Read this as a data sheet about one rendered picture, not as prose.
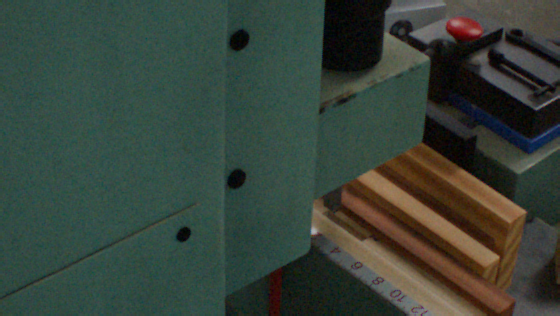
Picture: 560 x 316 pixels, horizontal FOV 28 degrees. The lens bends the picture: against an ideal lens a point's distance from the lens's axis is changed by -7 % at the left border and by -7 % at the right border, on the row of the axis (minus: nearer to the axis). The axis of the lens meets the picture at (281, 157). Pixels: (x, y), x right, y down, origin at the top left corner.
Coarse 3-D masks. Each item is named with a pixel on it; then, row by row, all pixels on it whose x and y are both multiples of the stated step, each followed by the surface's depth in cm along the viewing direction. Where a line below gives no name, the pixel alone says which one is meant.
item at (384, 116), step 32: (384, 32) 79; (384, 64) 75; (416, 64) 75; (320, 96) 72; (352, 96) 72; (384, 96) 74; (416, 96) 77; (320, 128) 71; (352, 128) 74; (384, 128) 76; (416, 128) 79; (320, 160) 73; (352, 160) 75; (384, 160) 78; (320, 192) 75
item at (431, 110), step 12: (432, 108) 85; (432, 120) 84; (444, 120) 84; (456, 120) 84; (468, 120) 90; (432, 132) 84; (444, 132) 83; (456, 132) 82; (468, 132) 82; (432, 144) 85; (444, 144) 84; (456, 144) 83; (468, 144) 82; (444, 156) 84; (456, 156) 83; (468, 156) 83; (468, 168) 84
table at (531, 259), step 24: (528, 240) 88; (552, 240) 88; (528, 264) 85; (552, 264) 85; (240, 288) 87; (264, 288) 85; (528, 288) 83; (552, 288) 83; (264, 312) 86; (288, 312) 84; (312, 312) 81; (528, 312) 81; (552, 312) 81
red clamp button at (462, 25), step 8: (448, 24) 90; (456, 24) 89; (464, 24) 89; (472, 24) 89; (448, 32) 89; (456, 32) 89; (464, 32) 89; (472, 32) 89; (480, 32) 89; (464, 40) 89
